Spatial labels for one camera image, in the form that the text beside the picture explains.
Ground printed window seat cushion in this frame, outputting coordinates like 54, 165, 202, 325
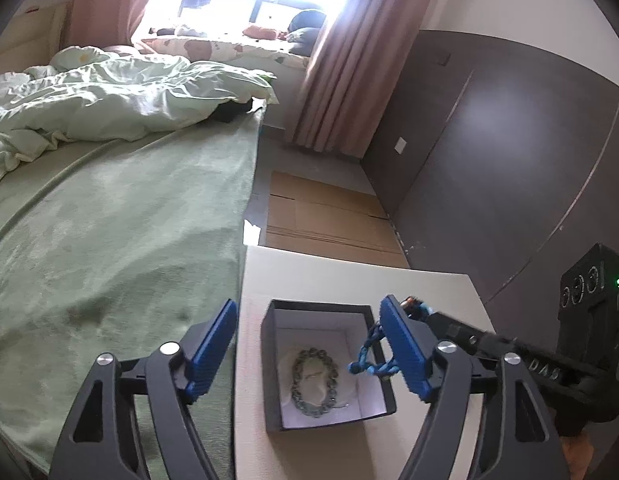
138, 34, 313, 68

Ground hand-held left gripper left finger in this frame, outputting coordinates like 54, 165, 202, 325
48, 298, 239, 480

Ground light green pillow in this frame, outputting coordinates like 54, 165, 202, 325
50, 45, 112, 73

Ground bed with green sheet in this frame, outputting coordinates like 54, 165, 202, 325
0, 97, 267, 466

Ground dark jewelry box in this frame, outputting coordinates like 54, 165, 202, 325
260, 299, 398, 434

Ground blue braided cord bracelet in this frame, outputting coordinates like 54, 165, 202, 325
348, 299, 435, 377

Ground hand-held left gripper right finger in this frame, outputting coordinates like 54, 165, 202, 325
378, 295, 564, 480

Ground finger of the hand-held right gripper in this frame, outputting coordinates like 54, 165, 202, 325
402, 297, 496, 358

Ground green beaded bracelet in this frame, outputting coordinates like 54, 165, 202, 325
290, 348, 341, 418

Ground cream cabinet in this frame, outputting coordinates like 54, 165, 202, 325
0, 0, 79, 73

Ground dark blue pillow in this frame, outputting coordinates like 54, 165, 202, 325
285, 9, 329, 57

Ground red soft toy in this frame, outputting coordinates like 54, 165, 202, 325
243, 23, 279, 42

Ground flattened cardboard sheet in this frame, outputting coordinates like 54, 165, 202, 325
263, 170, 411, 269

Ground light green quilt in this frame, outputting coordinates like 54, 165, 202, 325
0, 54, 279, 188

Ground person's right forearm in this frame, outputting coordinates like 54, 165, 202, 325
560, 430, 601, 480

